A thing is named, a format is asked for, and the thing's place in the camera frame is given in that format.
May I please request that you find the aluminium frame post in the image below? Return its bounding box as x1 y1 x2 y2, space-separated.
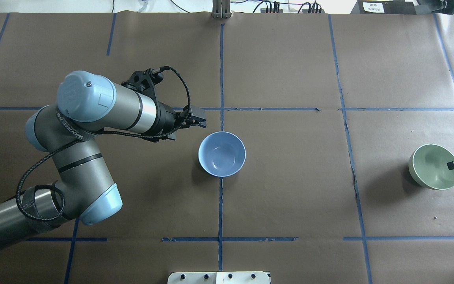
212 0 232 19

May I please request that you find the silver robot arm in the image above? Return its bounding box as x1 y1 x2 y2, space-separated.
0 66 207 250

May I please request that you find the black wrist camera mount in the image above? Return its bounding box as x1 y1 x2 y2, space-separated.
121 68 164 101

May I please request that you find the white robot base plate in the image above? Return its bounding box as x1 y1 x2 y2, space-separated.
167 271 272 284

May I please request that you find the brown paper table cover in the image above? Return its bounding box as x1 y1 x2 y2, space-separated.
0 11 454 284

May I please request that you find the green bowl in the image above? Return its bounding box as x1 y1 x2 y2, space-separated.
408 144 454 191

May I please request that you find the blue bowl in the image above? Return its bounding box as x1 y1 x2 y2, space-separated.
198 131 247 178

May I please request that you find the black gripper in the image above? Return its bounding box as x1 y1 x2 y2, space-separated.
155 102 207 141

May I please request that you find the black box with label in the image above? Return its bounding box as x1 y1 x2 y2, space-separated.
350 0 417 15

